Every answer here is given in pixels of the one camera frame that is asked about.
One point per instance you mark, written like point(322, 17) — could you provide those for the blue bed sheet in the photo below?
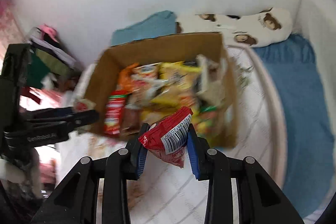
point(310, 165)

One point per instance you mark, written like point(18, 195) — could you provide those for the blue pillow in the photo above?
point(158, 24)

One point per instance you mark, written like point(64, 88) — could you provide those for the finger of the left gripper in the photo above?
point(67, 123)
point(47, 113)

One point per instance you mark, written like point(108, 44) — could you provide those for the pile of clothes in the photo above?
point(52, 71)

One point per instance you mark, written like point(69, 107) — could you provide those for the red snack packet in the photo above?
point(167, 138)

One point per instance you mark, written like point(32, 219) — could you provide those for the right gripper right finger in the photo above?
point(260, 200)

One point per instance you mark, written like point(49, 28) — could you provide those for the yellow wafer snack packet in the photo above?
point(180, 86)

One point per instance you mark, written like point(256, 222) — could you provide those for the red ketchup style sachet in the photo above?
point(114, 112)

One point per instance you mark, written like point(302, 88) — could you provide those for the white bear print pillow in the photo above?
point(269, 26)

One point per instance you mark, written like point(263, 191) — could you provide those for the floral quilted bed mat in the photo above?
point(165, 193)

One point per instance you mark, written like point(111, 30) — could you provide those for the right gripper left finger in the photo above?
point(74, 200)

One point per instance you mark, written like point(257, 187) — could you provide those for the orange snack packet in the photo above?
point(125, 81)

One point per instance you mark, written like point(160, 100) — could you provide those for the blue milk cardboard box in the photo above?
point(216, 119)

